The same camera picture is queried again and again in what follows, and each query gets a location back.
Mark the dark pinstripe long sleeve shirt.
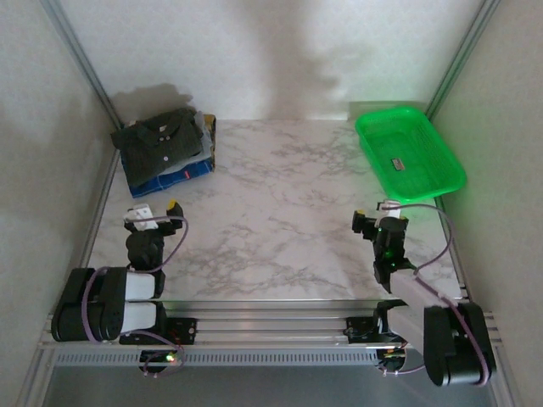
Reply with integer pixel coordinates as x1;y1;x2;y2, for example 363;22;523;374
110;108;204;187

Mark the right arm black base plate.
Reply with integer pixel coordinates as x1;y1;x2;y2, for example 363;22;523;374
344;315;422;343

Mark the aluminium rail frame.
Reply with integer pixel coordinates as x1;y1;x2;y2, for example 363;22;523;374
36;286;506;352

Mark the grey slotted cable duct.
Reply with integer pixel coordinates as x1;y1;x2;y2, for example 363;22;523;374
53;349;383;366

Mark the green plastic basket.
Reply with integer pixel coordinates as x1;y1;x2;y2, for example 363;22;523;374
354;105;467;199

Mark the blue plaid shirt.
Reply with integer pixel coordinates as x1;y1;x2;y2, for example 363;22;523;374
120;152;213;199

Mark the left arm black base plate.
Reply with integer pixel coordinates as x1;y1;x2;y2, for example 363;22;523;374
119;316;199;345

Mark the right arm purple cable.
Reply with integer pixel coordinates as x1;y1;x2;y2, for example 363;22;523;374
381;202;489;387

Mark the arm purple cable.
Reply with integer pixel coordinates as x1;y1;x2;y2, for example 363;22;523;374
82;215;190;378
381;202;489;387

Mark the aluminium frame post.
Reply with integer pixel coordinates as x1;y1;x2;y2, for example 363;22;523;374
40;0;127;133
423;0;502;122

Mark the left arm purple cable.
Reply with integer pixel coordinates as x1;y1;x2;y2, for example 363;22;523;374
82;215;190;378

